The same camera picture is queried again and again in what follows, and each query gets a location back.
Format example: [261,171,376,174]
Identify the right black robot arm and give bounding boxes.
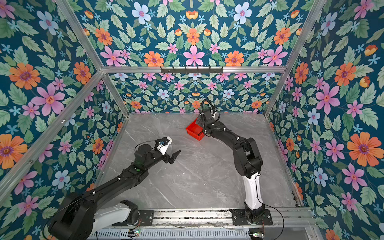
[197,109,265,224]

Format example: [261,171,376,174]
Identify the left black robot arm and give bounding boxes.
[47,143,181,240]

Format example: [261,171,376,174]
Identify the red plastic bin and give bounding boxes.
[186,119,205,141]

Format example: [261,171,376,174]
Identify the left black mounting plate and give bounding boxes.
[112,210,155,227]

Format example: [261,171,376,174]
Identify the black mounting plate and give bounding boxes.
[112,210,155,227]
[230,209,273,226]

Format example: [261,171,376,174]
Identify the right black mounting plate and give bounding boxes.
[230,209,273,226]

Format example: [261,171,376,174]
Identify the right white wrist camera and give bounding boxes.
[211,110,220,120]

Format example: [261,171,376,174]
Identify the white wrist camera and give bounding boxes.
[211,110,220,120]
[155,137,173,156]

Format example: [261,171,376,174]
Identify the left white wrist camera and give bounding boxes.
[155,137,173,156]

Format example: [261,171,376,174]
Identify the white perforated cable duct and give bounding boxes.
[88,228,251,240]

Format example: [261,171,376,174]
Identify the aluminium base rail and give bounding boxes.
[100,208,324,240]

